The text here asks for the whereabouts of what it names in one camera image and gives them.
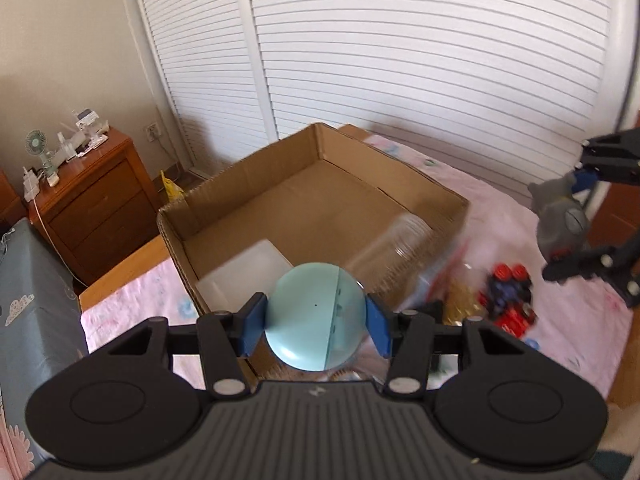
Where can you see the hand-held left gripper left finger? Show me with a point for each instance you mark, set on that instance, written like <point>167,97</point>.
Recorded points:
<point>252,322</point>

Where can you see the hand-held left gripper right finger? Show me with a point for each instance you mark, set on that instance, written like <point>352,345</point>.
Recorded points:
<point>377,327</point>

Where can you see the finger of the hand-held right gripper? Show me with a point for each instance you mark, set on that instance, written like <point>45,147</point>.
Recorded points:
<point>612,157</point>
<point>585,262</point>

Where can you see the grey elephant toy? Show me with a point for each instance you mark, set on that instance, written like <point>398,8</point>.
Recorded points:
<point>560,220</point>

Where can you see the clear jar with light-blue lid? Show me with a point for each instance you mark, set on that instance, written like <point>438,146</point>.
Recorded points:
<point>310,310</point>

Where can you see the red toy car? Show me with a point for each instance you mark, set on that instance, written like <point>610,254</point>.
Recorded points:
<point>510,305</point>

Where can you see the clear bottle of yellow capsules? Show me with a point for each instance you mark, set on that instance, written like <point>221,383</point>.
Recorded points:
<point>462,302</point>

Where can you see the cardboard box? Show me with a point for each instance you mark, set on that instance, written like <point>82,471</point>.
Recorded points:
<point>300,195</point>

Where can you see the white plastic container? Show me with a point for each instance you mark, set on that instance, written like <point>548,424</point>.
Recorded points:
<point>240,275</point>

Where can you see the pink floral blanket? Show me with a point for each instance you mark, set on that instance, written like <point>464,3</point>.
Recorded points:
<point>505,220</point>

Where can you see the yellow plastic bag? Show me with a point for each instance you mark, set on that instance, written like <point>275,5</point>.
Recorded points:
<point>172,190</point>

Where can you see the wooden nightstand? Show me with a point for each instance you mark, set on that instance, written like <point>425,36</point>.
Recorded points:
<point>100,200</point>

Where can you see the white louvered closet door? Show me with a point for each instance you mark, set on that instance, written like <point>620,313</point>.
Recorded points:
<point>425,50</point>
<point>200,60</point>

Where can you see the blue-grey bed sheet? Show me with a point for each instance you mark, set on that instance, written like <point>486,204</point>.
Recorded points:
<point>35,320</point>

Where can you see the white phone stand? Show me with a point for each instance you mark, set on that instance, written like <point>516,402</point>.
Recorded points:
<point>87,120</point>

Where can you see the white power strip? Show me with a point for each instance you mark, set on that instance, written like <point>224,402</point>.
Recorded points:
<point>31,182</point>

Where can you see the clear spray bottle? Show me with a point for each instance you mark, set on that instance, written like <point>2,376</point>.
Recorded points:
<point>61,142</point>

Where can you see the wooden headboard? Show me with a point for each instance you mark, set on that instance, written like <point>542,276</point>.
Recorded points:
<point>10,197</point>

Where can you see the small green desk fan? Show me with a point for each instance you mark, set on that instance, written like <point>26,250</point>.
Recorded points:
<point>36,142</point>

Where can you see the wooden bed frame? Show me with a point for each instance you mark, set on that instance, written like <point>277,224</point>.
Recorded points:
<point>125,272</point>

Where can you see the white wall socket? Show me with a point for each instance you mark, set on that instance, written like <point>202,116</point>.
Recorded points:
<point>154,130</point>

